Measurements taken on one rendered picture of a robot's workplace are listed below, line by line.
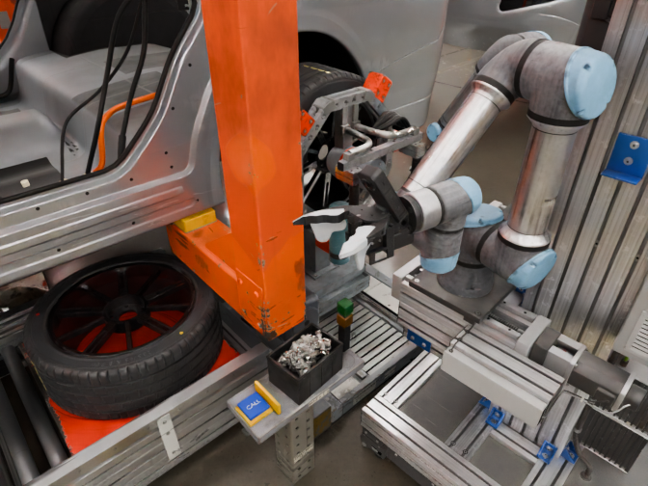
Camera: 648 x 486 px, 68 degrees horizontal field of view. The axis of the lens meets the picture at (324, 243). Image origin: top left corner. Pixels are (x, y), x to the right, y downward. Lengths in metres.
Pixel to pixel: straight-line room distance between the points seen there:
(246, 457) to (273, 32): 1.46
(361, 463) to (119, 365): 0.93
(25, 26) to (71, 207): 1.80
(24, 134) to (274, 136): 1.40
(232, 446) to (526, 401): 1.15
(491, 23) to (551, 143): 3.10
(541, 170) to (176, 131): 1.16
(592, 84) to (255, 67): 0.68
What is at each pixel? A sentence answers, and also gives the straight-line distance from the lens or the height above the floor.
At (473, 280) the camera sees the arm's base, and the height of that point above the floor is 0.87.
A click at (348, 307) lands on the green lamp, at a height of 0.66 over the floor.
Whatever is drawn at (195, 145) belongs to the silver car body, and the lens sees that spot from 1.75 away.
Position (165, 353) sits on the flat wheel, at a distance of 1.65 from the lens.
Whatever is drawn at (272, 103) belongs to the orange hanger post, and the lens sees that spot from 1.20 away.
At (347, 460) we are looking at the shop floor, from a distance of 1.94.
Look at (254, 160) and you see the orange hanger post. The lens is 1.22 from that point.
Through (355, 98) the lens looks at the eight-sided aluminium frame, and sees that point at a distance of 1.85.
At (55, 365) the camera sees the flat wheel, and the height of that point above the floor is 0.50.
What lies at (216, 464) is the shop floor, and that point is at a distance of 1.97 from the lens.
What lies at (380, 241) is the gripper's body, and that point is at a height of 1.20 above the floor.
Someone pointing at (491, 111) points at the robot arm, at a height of 1.33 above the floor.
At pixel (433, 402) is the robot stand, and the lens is 1.86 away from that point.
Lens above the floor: 1.66
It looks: 34 degrees down
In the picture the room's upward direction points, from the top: straight up
